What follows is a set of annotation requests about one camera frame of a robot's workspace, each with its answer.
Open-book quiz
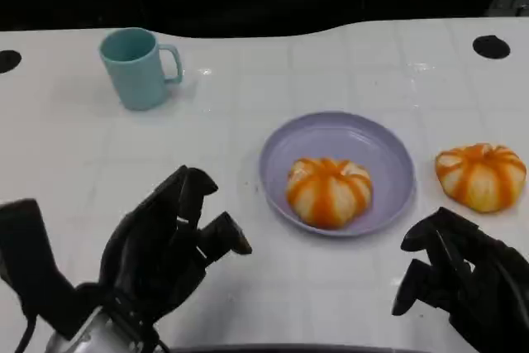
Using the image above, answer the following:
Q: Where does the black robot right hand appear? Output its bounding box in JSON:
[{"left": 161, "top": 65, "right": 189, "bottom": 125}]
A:
[{"left": 391, "top": 207, "right": 529, "bottom": 353}]

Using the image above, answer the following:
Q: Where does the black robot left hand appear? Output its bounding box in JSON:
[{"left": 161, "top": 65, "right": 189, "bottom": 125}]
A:
[{"left": 98, "top": 165, "right": 253, "bottom": 325}]

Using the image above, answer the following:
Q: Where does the orange white toy bread roll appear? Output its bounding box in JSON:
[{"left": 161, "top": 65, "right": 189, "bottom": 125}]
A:
[
  {"left": 285, "top": 157, "right": 374, "bottom": 229},
  {"left": 434, "top": 143, "right": 527, "bottom": 214}
]

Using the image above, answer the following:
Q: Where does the pale green mug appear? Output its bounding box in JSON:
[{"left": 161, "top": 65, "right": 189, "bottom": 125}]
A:
[{"left": 98, "top": 26, "right": 184, "bottom": 112}]

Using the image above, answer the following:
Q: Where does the lilac plate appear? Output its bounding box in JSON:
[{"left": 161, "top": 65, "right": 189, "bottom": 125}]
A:
[{"left": 259, "top": 111, "right": 416, "bottom": 238}]

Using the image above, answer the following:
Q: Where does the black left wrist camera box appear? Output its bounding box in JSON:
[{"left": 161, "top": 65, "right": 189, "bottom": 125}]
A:
[{"left": 0, "top": 198, "right": 100, "bottom": 340}]

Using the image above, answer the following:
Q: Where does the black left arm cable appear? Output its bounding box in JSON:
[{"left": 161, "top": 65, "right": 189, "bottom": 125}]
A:
[{"left": 14, "top": 314, "right": 37, "bottom": 353}]

